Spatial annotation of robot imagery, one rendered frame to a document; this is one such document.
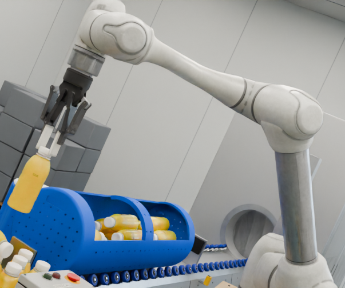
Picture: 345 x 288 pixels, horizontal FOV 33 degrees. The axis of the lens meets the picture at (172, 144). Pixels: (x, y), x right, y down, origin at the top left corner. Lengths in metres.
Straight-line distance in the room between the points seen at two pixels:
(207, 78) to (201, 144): 5.43
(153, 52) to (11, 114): 4.40
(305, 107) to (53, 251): 0.88
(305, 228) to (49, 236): 0.79
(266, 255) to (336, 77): 5.12
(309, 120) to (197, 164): 5.52
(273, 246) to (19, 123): 4.02
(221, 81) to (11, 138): 4.18
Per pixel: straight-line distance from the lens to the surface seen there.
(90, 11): 1.55
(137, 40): 1.35
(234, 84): 1.73
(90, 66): 1.53
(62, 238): 1.83
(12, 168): 5.72
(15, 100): 5.77
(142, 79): 7.45
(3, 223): 2.62
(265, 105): 1.67
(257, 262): 2.04
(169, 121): 7.24
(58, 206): 1.85
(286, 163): 1.71
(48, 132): 1.59
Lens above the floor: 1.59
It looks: 3 degrees down
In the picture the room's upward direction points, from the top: 25 degrees clockwise
